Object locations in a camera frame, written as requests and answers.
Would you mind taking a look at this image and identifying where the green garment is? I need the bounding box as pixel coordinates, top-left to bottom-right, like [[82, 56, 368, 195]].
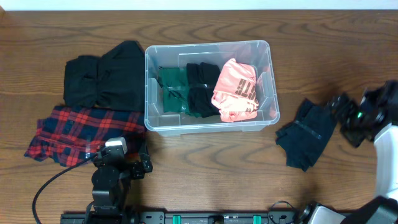
[[157, 67, 200, 118]]

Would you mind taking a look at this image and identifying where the pink printed garment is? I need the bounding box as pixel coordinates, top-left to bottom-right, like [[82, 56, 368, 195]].
[[211, 58, 259, 122]]

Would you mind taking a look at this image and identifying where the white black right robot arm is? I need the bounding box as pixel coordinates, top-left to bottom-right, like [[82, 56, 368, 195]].
[[294, 80, 397, 223]]

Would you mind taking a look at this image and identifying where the large black garment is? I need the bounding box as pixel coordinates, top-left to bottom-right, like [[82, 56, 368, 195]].
[[63, 40, 145, 112]]

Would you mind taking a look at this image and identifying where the dark navy garment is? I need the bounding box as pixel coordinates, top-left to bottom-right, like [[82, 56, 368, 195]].
[[275, 99, 337, 172]]

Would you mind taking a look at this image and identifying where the red navy plaid shirt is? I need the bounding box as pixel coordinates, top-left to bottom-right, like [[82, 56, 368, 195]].
[[24, 106, 146, 167]]

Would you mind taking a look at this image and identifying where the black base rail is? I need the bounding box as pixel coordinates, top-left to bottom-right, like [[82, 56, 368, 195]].
[[60, 210, 296, 224]]

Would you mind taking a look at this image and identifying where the black garment with tape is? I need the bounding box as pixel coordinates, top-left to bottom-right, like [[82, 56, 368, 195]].
[[187, 62, 220, 118]]

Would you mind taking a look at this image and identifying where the clear plastic storage bin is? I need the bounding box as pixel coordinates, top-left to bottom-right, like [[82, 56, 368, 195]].
[[144, 40, 280, 136]]

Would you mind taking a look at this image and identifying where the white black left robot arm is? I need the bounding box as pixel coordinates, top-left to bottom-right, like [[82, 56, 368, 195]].
[[84, 138, 153, 223]]

